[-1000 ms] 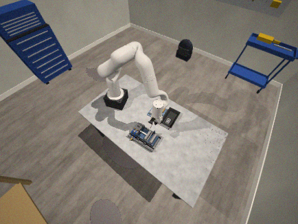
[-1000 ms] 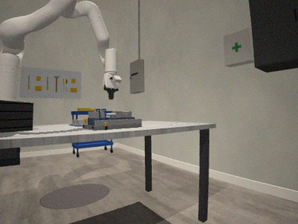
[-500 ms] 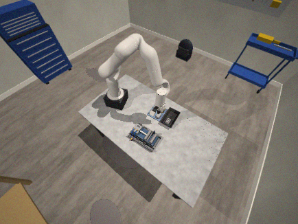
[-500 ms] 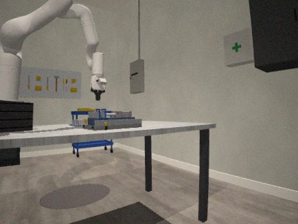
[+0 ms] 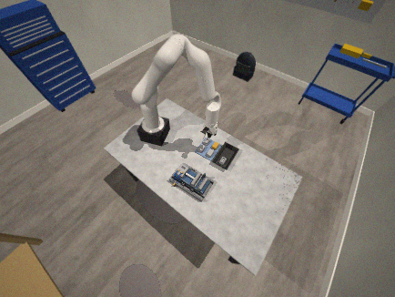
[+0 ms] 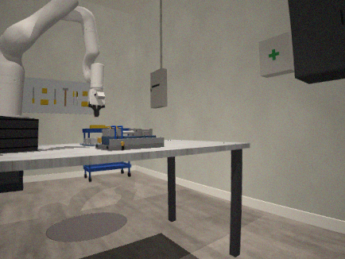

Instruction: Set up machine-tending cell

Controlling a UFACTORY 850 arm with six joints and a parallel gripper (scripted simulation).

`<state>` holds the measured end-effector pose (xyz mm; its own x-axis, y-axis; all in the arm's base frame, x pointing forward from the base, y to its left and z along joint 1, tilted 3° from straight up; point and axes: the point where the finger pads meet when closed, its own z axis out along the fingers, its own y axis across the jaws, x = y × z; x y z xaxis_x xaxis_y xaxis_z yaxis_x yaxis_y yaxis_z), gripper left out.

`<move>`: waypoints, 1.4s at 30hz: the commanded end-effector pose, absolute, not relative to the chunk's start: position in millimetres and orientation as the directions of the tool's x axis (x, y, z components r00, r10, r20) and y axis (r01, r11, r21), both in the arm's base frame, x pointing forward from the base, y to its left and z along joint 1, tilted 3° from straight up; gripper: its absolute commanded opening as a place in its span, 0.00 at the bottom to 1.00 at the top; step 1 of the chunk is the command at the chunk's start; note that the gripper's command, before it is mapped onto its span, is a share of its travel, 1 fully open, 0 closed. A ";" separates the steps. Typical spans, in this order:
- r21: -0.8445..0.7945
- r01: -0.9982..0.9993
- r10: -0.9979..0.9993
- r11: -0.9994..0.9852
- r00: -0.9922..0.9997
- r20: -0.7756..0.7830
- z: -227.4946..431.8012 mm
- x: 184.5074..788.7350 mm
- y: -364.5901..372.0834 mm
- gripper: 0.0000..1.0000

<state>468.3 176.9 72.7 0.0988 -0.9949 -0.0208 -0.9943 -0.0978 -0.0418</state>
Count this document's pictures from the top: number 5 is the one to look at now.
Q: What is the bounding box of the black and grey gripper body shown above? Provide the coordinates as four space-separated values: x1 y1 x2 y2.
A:
204 122 218 135

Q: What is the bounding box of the yellow-orange rectangular block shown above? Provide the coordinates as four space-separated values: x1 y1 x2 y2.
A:
212 141 219 150

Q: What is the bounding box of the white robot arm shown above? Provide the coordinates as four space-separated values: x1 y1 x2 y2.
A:
132 35 221 133

